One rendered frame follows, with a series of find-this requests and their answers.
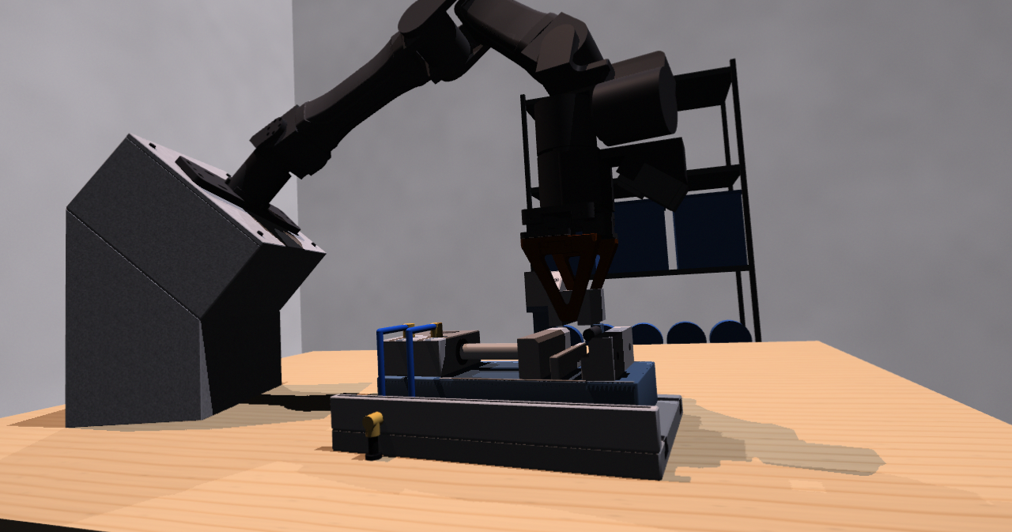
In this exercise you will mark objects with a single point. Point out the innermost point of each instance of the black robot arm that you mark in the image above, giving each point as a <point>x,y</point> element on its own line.
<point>626,101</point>

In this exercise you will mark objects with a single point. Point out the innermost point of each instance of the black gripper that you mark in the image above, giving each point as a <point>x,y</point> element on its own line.
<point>551,230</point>

